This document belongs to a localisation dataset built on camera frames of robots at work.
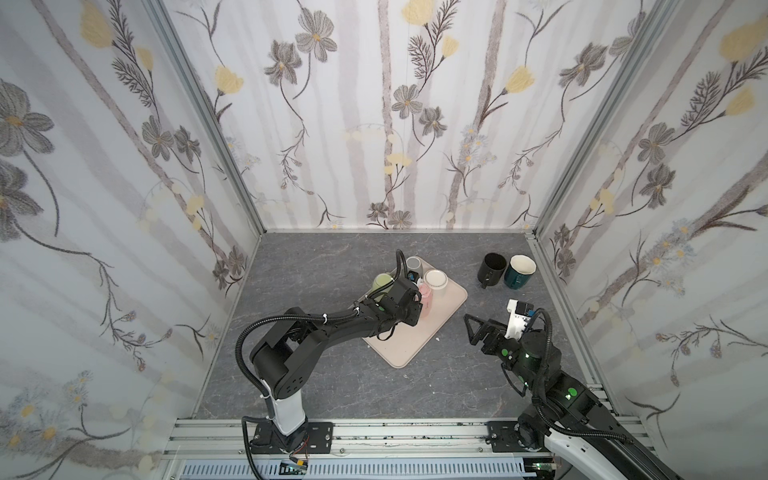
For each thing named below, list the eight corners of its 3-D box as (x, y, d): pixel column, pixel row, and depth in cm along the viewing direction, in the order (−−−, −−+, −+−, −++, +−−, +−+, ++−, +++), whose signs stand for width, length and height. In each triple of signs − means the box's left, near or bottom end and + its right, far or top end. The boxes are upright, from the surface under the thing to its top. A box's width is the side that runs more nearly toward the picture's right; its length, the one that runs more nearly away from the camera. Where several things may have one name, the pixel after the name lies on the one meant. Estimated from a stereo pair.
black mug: (480, 289, 105) (486, 275, 98) (475, 267, 112) (480, 252, 105) (502, 289, 105) (510, 275, 98) (496, 267, 112) (503, 252, 105)
